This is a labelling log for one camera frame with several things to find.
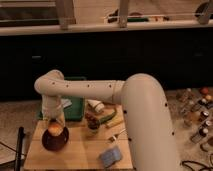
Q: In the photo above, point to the blue sponge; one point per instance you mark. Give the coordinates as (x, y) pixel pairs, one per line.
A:
(110, 156)

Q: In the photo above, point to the folded grey cloth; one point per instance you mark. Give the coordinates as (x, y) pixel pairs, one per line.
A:
(66, 103)

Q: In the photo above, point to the small cup with red contents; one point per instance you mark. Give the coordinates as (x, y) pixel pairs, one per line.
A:
(93, 123)

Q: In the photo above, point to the brown spice bottle upper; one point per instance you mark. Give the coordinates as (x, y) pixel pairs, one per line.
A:
(203, 116)

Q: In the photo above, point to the orange apple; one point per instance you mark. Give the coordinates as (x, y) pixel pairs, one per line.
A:
(55, 129)

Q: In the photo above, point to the sandwich toy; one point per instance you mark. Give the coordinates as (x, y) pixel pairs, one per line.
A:
(98, 106)

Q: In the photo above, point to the brown spice bottle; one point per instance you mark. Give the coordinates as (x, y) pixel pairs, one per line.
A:
(203, 116)
(199, 135)

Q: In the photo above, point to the silver fork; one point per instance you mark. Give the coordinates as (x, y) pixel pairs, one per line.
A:
(115, 136)

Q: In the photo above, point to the black pole stand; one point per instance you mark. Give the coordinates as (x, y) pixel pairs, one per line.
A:
(19, 144)

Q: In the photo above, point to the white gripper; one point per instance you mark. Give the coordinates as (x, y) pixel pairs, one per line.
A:
(54, 114)

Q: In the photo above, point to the green plastic tray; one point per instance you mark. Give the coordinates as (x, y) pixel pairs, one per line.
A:
(76, 111)

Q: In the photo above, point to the purple bowl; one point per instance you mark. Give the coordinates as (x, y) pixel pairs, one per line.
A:
(55, 143)

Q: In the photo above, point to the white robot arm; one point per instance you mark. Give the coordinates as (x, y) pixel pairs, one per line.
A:
(146, 113)

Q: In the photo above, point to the green pepper toy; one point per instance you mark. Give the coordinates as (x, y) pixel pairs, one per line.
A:
(108, 117)

